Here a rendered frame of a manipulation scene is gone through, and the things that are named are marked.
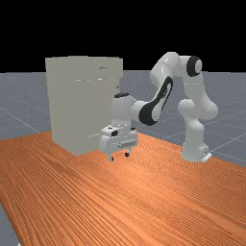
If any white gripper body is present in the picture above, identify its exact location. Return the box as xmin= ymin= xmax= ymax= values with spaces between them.
xmin=99 ymin=125 xmax=139 ymax=157

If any pale cabinet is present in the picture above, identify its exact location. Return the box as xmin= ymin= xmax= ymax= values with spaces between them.
xmin=44 ymin=56 xmax=124 ymax=157

